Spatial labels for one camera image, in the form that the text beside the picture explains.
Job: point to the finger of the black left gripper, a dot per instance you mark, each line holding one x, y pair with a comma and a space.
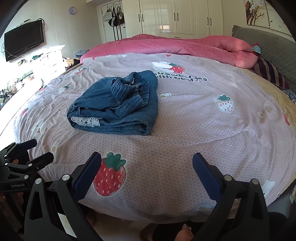
15, 148
34, 165

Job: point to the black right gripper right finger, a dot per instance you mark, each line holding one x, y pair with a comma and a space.
240, 212

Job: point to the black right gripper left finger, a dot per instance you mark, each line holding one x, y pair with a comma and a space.
53, 212

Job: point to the blue denim pants lace hem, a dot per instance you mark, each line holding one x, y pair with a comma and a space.
115, 105

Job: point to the white cluttered dresser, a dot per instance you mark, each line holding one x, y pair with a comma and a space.
42, 64

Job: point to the dark clothes pile beside bed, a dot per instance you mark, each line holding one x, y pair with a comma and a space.
69, 63

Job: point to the pink strawberry print bedsheet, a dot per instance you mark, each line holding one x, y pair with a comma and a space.
204, 106

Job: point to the striped purple pillow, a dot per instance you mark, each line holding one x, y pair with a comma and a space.
267, 70

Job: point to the pink quilt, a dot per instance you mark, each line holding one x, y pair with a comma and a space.
225, 49

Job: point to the hanging bags on door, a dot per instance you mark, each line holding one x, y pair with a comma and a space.
113, 22

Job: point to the grey padded headboard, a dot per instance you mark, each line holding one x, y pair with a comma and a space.
275, 48

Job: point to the white glossy wardrobe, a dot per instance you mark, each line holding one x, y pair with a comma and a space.
177, 19

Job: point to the black wall television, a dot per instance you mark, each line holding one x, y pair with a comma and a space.
23, 38

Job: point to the round wall clock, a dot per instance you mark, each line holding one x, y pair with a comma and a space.
72, 10

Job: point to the floral wall painting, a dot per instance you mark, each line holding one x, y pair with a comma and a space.
260, 13

